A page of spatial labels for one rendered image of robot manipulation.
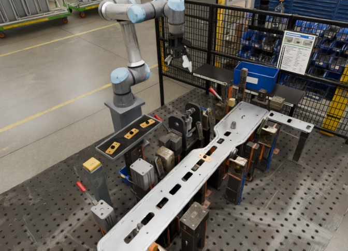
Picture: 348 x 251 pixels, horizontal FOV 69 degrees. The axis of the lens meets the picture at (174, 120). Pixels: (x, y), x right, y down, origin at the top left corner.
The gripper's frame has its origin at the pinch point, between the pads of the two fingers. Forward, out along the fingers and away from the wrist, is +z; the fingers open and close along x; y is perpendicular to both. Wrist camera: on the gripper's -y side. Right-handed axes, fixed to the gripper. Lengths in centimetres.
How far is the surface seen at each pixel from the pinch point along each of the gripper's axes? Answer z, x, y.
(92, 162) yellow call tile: 28, -8, 59
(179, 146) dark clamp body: 41.3, 9.4, 14.3
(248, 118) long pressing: 44, 29, -38
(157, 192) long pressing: 44, 19, 45
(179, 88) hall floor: 144, -139, -179
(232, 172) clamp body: 48, 41, 8
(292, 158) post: 72, 61, -49
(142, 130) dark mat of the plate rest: 28.0, -5.9, 27.7
